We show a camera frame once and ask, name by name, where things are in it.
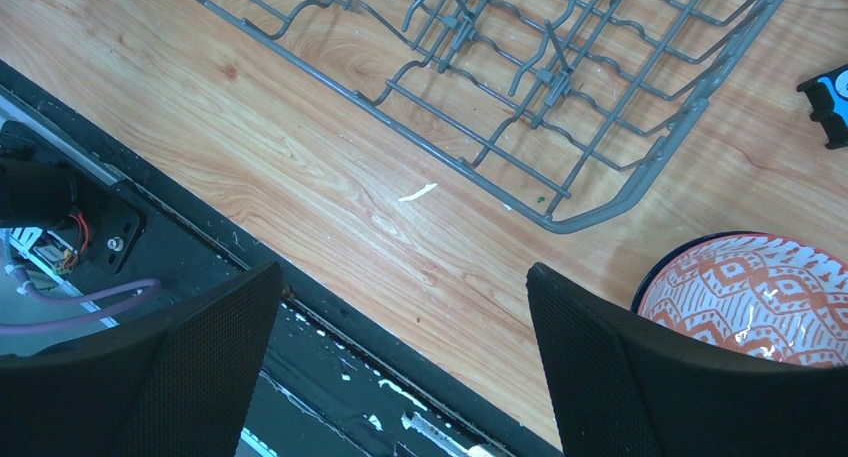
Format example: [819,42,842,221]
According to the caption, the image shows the white bowl blue roses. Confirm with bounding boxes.
[630,230,763,313]

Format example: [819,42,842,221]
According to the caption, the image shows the blue white zigzag bowl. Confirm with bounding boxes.
[636,233,847,368]

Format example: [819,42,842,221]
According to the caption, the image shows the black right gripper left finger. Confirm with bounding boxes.
[1,262,284,456]

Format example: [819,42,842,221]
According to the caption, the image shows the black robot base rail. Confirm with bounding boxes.
[1,65,556,456]

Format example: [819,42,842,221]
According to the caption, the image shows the black blue owl block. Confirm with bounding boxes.
[796,65,847,150]

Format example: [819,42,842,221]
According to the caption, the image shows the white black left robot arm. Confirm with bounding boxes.
[1,146,78,229]

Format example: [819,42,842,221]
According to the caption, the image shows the grey wire dish rack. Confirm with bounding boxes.
[195,0,784,235]

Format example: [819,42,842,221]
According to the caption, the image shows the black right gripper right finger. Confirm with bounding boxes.
[526,263,847,456]

